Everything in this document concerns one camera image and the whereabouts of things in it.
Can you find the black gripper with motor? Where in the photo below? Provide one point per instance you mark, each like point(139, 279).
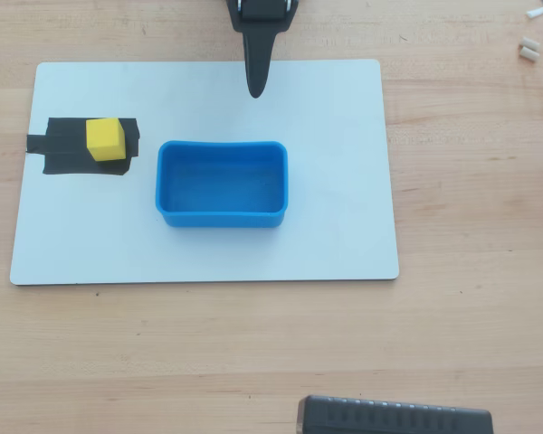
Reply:
point(257, 33)

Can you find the small white plastic piece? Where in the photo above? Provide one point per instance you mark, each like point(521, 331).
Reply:
point(536, 12)

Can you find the yellow foam cube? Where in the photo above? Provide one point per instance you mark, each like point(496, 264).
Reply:
point(104, 140)

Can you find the blue rectangular plastic bin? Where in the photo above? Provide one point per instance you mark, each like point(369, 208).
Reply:
point(221, 217)

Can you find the white rectangular board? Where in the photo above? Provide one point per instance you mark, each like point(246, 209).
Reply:
point(326, 181)

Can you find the black ribbed device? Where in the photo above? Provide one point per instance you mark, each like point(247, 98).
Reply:
point(389, 416)

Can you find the black tape patch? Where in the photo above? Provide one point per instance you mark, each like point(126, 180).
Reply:
point(65, 153)

